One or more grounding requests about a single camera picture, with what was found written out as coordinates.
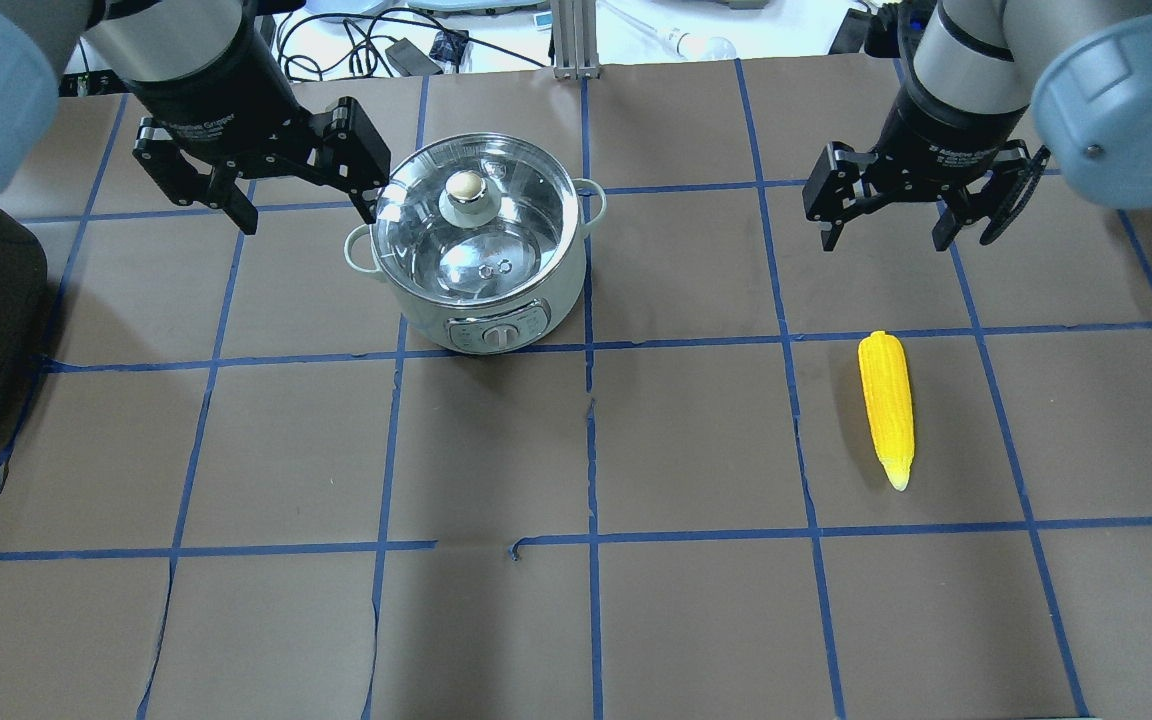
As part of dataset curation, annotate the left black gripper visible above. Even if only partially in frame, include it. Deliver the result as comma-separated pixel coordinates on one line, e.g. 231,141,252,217
124,24,391,234

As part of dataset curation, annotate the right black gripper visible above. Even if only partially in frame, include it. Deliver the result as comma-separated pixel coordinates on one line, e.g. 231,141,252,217
803,85,1051,252

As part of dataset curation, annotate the yellow corn cob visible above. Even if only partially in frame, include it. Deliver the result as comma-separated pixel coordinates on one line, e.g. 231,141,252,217
858,331,916,492

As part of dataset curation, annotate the glass pot lid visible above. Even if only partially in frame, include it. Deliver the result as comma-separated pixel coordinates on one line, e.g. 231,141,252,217
369,132,584,306

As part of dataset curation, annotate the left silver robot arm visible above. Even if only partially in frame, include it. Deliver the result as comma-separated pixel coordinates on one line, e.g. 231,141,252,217
0,1,391,234

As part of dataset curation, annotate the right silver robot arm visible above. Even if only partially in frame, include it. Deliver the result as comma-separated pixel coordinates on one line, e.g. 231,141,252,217
803,1,1152,251

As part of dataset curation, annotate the pale green electric pot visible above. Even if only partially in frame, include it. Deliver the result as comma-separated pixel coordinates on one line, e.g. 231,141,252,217
342,132,607,356

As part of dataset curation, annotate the black phone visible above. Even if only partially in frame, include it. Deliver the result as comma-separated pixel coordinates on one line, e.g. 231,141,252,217
827,8,874,55

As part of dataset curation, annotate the black power adapter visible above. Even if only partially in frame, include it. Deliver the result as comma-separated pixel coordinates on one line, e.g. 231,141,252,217
384,38,444,77

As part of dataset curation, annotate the white pipette tool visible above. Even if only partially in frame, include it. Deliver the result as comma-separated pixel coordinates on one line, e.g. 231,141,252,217
598,1,738,61

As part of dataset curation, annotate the black cables bundle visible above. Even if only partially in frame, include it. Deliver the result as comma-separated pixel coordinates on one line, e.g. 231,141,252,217
274,10,550,83

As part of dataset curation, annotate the aluminium frame post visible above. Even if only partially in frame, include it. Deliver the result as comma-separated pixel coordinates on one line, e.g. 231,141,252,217
550,0,602,79

